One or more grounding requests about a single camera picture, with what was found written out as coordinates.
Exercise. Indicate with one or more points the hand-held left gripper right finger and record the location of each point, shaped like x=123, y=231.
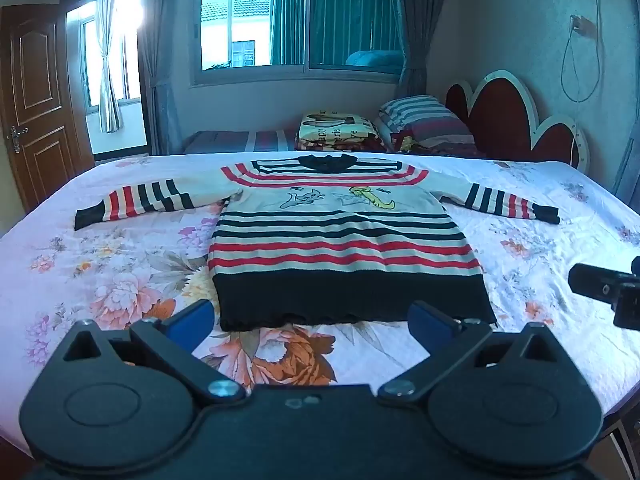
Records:
x=427, y=322

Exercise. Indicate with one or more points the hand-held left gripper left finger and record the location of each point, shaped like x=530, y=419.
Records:
x=192, y=322

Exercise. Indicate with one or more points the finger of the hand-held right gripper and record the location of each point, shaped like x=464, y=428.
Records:
x=595, y=284
x=627, y=307

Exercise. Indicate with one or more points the striped knit sweater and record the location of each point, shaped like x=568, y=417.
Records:
x=340, y=240

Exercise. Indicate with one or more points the bed with floral sheet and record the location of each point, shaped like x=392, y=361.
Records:
x=100, y=270

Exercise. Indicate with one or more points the striped mattress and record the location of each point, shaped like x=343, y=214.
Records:
x=235, y=141

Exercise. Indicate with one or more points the red and white headboard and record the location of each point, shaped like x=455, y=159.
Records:
x=505, y=115

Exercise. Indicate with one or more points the striped pillow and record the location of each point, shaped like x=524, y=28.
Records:
x=425, y=117

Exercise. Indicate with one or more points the folded printed blanket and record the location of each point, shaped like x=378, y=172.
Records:
x=335, y=130

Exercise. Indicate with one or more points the brown wooden door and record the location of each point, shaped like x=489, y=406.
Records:
x=40, y=110

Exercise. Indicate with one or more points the grey curtain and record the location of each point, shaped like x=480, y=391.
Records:
x=160, y=60
x=420, y=20

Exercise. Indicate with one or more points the white sheer curtain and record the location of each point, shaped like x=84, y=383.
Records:
x=107, y=70

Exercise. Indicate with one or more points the sliding glass window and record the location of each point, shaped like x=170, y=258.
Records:
x=250, y=20

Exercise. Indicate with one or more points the teal curtain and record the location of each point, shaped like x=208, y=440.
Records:
x=350, y=15

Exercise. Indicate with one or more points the wall socket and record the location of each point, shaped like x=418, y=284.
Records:
x=582, y=24

